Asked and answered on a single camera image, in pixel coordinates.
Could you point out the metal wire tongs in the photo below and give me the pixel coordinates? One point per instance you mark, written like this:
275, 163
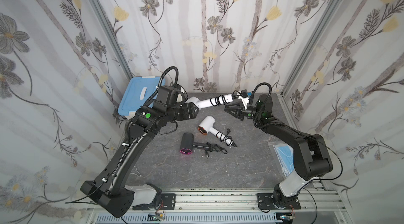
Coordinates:
135, 171

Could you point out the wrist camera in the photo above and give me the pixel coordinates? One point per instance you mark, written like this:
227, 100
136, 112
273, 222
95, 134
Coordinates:
244, 96
171, 96

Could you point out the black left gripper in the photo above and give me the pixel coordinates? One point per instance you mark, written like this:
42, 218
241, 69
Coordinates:
192, 110

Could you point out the white vented cable duct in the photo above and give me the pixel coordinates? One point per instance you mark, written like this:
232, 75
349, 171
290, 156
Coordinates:
191, 218

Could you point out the blue face mask pack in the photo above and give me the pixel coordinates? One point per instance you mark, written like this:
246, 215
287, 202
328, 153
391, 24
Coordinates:
284, 157

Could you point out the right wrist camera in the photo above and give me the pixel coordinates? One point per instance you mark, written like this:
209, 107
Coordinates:
244, 96

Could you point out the aluminium rail frame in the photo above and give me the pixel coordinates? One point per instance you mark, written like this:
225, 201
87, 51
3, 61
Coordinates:
318, 206

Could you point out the dark grey pink hair dryer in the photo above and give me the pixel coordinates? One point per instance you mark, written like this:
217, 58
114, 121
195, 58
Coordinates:
188, 144

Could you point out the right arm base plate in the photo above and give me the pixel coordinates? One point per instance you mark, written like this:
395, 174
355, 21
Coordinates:
268, 201

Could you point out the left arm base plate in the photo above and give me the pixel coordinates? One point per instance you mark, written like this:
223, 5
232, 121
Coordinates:
162, 201

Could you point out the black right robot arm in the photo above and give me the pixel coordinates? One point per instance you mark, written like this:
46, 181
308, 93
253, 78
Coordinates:
310, 154

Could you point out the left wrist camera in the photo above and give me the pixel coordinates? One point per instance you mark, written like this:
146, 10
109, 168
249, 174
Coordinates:
171, 96

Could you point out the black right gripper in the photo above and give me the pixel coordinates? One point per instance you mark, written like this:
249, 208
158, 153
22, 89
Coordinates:
244, 113

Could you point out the blue lid storage box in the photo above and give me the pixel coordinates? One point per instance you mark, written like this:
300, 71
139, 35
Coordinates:
137, 92

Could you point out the white hair dryer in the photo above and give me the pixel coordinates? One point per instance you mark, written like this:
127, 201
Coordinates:
207, 126
214, 102

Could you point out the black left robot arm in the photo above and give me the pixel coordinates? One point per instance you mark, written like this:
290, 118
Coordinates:
108, 188

